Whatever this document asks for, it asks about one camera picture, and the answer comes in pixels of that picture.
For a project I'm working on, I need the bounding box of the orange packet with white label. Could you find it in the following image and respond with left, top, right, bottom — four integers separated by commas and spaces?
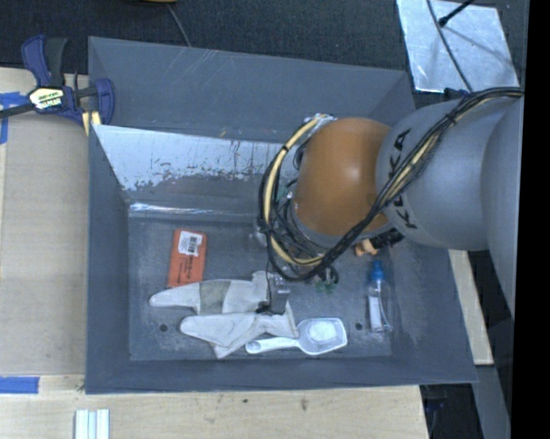
165, 228, 209, 291

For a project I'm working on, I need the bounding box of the grey metal bin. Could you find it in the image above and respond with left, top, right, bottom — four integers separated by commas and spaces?
72, 35, 495, 412

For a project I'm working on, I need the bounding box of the white glove with grey patch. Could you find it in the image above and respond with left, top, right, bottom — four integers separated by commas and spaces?
148, 266, 275, 318

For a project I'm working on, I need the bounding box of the black cylinder on white bracket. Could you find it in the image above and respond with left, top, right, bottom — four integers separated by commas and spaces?
353, 224, 406, 261

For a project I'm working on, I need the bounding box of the white plastic scoop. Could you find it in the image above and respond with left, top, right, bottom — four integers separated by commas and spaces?
245, 313, 350, 359

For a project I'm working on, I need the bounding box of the clear spray bottle blue cap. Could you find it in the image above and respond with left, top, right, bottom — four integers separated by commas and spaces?
365, 259, 395, 334

